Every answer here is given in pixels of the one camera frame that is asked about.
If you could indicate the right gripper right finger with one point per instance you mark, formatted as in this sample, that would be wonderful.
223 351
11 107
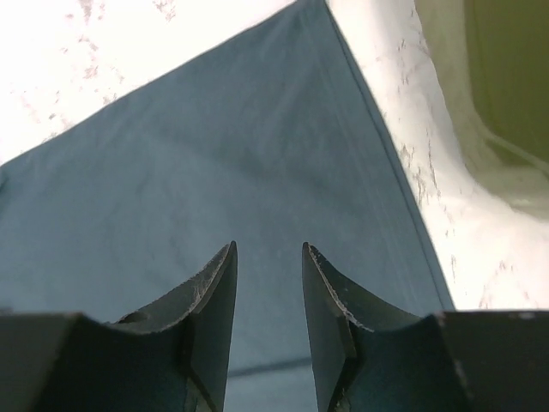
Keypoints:
368 355

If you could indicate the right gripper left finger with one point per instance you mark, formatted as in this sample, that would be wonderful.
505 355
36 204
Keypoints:
170 355

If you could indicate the blue grey t shirt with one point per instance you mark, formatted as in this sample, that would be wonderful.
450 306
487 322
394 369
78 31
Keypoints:
272 139

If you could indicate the green plastic basket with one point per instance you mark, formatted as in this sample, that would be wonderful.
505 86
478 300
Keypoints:
491 60

